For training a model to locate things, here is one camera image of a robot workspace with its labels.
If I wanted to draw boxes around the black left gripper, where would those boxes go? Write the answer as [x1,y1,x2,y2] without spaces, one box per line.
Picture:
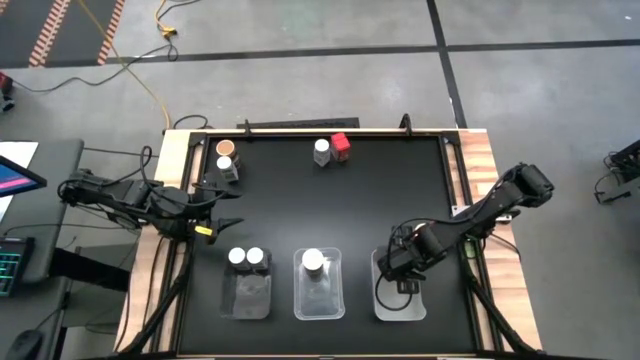
[187,180,246,246]

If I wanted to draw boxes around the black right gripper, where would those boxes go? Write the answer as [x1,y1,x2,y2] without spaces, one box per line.
[377,243,427,296]

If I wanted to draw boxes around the white-lid glass spice jar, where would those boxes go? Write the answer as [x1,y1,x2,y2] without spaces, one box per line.
[227,246,249,272]
[245,246,274,272]
[215,155,240,184]
[312,138,333,168]

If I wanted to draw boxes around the pale-lid furikake jar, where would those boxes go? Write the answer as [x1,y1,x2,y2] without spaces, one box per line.
[301,247,326,279]

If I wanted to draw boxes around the red-lid spice jar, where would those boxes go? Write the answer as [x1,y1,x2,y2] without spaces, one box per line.
[329,131,352,162]

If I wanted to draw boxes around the frosted white plastic bin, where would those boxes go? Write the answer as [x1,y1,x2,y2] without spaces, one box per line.
[370,247,428,322]

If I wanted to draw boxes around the smoky clear plastic bin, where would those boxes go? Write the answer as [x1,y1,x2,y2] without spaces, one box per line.
[216,248,272,323]

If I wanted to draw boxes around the wooden table board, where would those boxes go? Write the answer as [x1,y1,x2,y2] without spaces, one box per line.
[113,128,544,357]

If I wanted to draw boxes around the long black strip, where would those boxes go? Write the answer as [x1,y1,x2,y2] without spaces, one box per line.
[235,117,361,130]

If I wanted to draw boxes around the flat black bar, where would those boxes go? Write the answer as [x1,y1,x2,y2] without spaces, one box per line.
[49,247,132,294]

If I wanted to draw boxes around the grey desk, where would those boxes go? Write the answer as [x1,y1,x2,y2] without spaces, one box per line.
[0,138,86,360]

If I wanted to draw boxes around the computer monitor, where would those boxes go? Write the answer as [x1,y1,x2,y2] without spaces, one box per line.
[0,154,49,199]

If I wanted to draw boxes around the white paper sheet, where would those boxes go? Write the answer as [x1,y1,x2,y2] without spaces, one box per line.
[0,141,40,221]

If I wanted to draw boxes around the backlit black keyboard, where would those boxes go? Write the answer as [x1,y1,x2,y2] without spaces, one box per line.
[0,237,36,299]

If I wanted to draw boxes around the black mat with orange stripes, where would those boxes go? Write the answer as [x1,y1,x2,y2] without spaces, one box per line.
[0,0,126,69]

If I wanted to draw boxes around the black computer mouse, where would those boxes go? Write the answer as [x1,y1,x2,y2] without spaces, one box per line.
[4,329,44,360]

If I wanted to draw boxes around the red and black object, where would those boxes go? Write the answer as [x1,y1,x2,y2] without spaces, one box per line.
[0,71,16,112]

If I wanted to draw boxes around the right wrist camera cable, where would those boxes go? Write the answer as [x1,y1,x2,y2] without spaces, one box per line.
[373,272,416,312]

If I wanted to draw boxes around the black sleeved cable bundle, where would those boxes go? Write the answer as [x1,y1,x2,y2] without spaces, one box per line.
[457,239,539,357]
[117,239,194,357]

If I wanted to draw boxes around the black aluminium table frame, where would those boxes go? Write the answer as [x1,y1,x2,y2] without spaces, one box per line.
[162,128,544,360]

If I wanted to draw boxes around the black looped cable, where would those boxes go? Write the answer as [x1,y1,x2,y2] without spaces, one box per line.
[171,114,211,131]

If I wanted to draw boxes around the thin yellow cord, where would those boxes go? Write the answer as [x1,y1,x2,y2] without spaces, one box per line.
[74,0,173,130]

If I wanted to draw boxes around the yellow extension cord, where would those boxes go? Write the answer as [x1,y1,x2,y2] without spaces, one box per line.
[153,0,201,40]

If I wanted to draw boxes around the black floor cable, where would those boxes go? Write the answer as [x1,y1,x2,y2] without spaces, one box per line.
[10,34,180,95]

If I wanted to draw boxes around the black equipment with cables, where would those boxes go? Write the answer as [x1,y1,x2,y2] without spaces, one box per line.
[593,139,640,205]

